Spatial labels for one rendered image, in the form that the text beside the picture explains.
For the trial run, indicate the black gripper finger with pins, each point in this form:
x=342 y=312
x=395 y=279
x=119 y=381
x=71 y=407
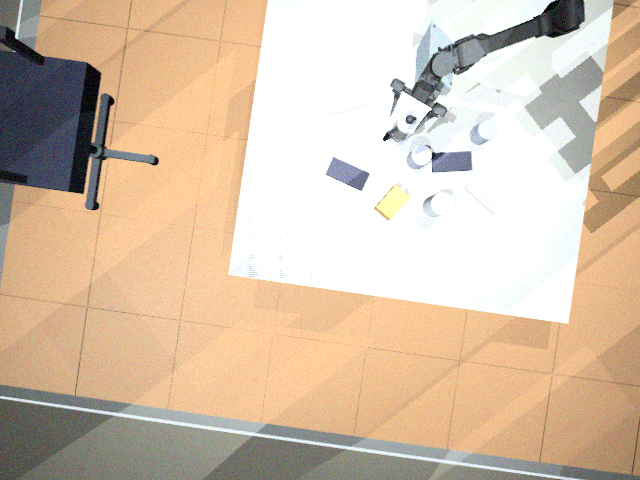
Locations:
x=396 y=98
x=427 y=117

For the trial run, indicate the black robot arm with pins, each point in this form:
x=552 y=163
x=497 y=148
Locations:
x=559 y=18

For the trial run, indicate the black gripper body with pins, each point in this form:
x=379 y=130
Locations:
x=437 y=108

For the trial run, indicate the grey cylinder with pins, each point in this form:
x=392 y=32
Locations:
x=438 y=205
x=419 y=157
x=484 y=131

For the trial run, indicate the glass french press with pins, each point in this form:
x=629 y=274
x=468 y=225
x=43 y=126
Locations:
x=405 y=125

